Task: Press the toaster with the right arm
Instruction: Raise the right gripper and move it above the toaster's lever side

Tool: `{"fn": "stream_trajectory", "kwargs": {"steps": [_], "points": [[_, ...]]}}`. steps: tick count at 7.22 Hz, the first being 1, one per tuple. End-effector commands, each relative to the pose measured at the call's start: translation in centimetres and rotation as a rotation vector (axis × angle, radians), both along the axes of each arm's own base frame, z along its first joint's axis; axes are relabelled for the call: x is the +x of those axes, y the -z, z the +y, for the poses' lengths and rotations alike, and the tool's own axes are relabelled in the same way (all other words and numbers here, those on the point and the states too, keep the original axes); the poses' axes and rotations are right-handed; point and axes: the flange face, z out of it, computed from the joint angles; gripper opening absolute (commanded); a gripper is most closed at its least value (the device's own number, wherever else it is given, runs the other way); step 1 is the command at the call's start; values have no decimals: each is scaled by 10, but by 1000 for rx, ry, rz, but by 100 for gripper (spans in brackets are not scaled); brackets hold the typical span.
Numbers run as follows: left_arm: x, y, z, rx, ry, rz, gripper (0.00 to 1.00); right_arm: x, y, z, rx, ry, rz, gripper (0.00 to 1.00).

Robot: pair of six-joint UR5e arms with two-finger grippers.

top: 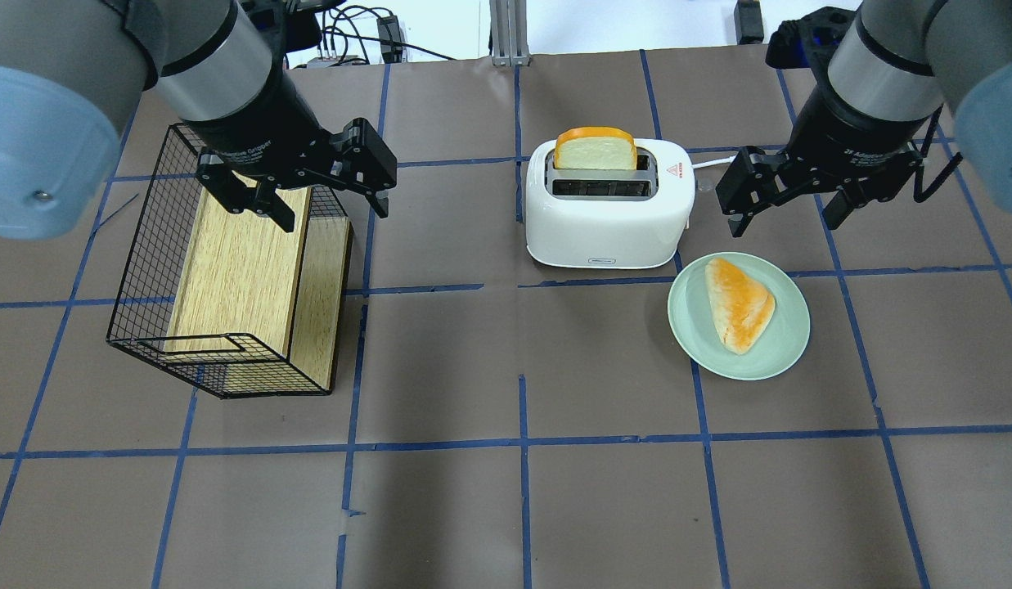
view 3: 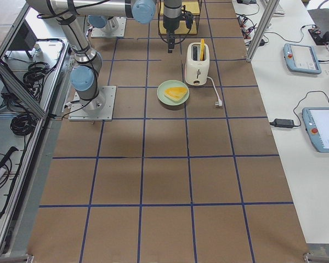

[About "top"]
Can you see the bread slice in toaster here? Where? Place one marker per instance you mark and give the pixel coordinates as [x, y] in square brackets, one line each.
[595, 148]

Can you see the white two-slot toaster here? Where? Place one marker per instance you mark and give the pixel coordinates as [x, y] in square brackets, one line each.
[609, 218]

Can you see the light green plate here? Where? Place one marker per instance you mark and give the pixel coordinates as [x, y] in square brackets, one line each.
[780, 346]

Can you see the bread slice on plate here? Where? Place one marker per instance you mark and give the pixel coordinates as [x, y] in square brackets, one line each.
[741, 307]

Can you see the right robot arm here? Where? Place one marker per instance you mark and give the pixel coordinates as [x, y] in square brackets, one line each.
[905, 92]

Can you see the black wire basket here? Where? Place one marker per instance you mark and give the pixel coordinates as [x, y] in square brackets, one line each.
[146, 295]

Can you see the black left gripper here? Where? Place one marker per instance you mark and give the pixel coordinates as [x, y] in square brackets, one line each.
[256, 123]

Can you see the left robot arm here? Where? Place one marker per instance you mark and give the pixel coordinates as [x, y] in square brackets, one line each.
[72, 72]

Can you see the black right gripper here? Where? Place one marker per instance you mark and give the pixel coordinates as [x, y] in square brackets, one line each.
[853, 129]

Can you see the wooden box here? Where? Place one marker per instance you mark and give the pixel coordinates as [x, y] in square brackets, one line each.
[259, 307]

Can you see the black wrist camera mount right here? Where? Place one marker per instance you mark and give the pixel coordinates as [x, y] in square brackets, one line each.
[796, 43]

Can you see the aluminium frame post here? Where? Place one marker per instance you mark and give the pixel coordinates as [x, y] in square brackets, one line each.
[508, 45]

